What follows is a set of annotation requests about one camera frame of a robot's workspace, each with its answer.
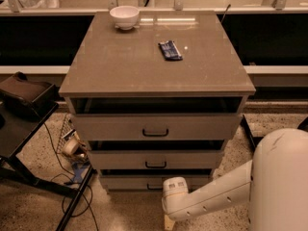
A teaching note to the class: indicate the grey drawer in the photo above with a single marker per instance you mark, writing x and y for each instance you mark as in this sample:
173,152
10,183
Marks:
142,183
155,128
163,159

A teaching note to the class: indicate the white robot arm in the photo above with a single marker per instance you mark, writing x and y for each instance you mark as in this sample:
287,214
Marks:
274,183

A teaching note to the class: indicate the grey drawer cabinet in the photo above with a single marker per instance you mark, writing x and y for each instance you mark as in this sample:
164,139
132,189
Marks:
121,73

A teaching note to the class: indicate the tape roll clutter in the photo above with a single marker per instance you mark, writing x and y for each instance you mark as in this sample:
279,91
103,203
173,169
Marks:
70,146

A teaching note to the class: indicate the black chair base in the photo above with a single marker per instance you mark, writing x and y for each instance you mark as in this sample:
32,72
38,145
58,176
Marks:
253,141

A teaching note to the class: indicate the blue snack packet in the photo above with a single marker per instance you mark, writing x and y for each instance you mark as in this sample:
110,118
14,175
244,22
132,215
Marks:
170,51

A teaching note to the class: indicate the black side table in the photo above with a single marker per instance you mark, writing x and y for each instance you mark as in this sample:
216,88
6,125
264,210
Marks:
14,134

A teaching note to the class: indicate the dark brown box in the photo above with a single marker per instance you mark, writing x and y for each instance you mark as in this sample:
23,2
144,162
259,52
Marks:
25,98

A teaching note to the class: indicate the white ceramic bowl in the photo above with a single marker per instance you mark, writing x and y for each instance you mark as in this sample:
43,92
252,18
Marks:
125,17

